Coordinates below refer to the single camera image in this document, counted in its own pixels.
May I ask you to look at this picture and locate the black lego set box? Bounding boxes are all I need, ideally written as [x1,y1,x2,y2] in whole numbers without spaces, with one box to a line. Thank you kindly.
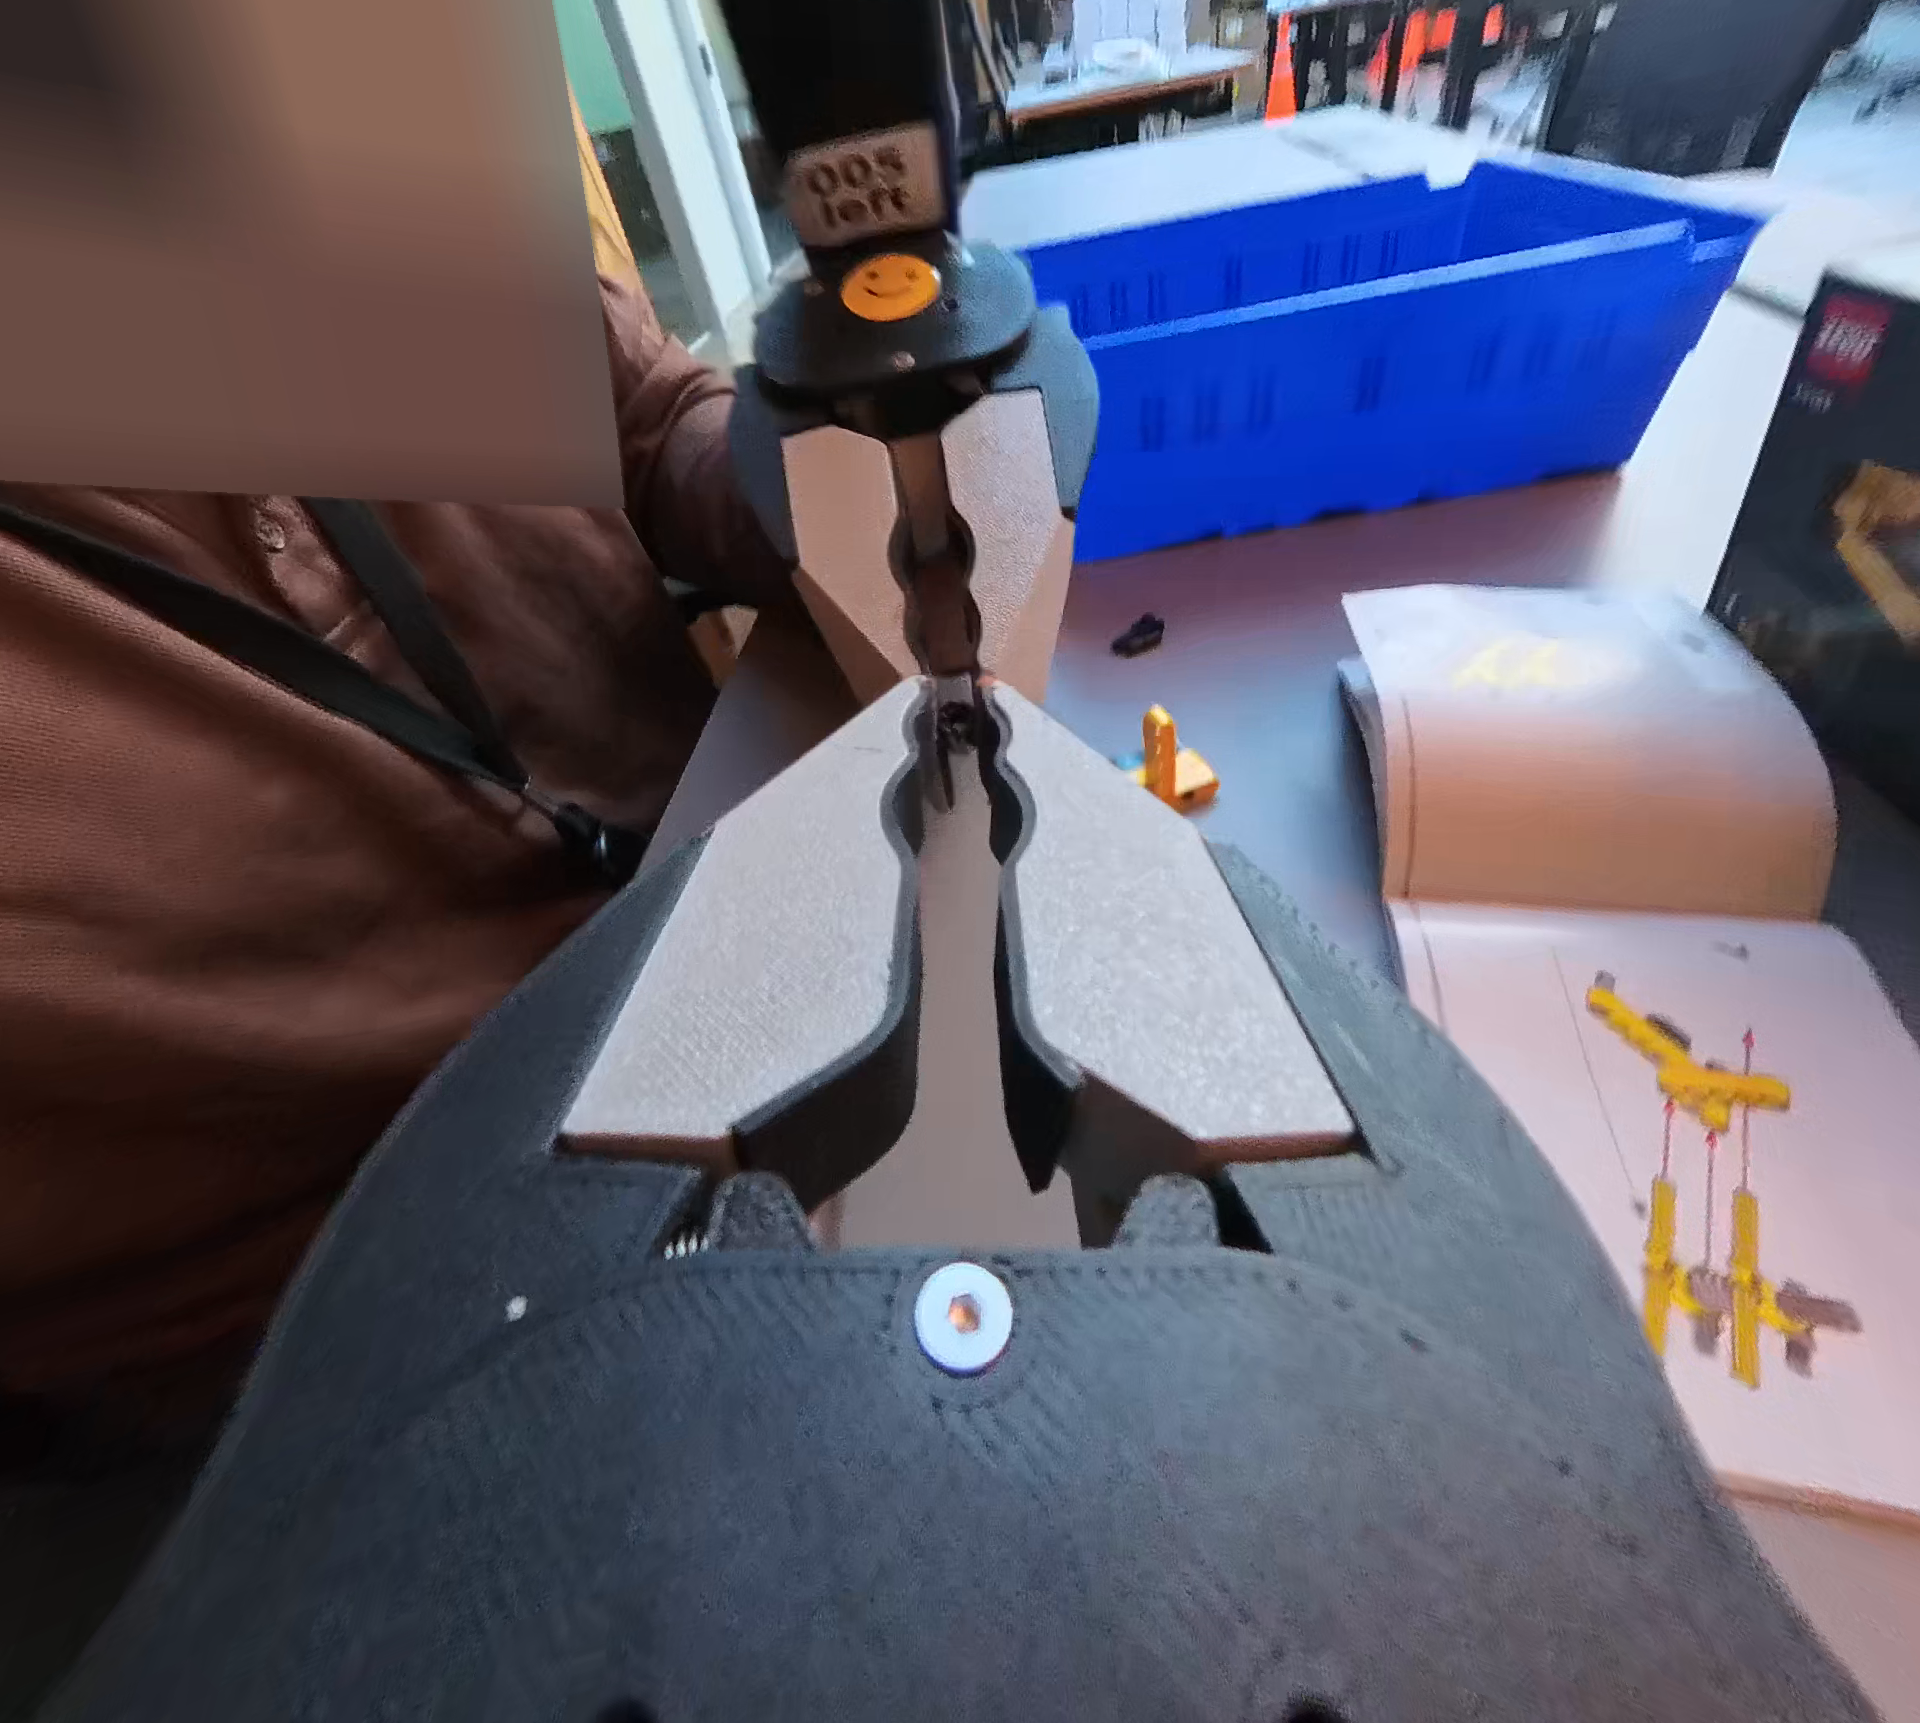
[1707,268,1920,827]

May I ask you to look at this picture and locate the lego instruction booklet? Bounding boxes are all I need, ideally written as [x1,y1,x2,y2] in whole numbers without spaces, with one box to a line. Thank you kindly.
[1335,583,1920,1517]

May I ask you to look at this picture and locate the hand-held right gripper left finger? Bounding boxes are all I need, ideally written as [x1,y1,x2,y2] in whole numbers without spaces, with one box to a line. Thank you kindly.
[562,679,929,1209]

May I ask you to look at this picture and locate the white door frame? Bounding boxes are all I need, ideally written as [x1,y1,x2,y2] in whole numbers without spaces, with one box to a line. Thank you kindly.
[516,0,786,346]

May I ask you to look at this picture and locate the black lanyard strap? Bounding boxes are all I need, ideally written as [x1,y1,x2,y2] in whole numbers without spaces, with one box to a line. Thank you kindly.
[0,495,650,891]

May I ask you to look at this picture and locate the person's brown shirt torso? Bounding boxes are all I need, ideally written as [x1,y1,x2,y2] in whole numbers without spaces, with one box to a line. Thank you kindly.
[0,104,799,1499]

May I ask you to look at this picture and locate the person's left forearm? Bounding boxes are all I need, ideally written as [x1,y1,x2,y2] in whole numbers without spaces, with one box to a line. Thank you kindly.
[596,276,801,621]

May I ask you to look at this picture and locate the white background table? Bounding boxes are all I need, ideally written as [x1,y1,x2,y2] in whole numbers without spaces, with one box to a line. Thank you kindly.
[1003,40,1260,132]

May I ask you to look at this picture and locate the yellow lego assembly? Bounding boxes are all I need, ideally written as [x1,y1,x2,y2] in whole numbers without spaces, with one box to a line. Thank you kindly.
[1114,703,1223,813]

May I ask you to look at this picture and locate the small black lego pin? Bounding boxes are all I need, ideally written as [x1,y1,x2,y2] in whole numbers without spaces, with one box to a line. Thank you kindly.
[930,673,987,813]

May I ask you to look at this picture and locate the blue plastic bin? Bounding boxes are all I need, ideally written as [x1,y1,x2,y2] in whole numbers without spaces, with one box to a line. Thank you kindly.
[1020,156,1766,563]

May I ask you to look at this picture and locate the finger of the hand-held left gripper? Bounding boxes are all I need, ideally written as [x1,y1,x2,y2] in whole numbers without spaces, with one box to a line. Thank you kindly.
[780,429,927,705]
[943,388,1076,693]

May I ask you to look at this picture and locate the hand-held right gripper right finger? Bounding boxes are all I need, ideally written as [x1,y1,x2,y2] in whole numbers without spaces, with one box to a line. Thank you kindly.
[982,679,1363,1191]

